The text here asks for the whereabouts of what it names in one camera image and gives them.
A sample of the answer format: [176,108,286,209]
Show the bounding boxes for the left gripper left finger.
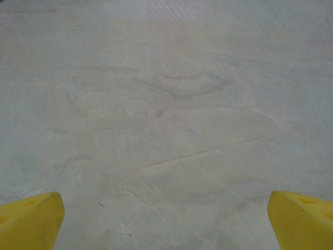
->
[0,192,66,250]

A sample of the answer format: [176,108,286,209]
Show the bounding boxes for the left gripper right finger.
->
[267,190,333,250]

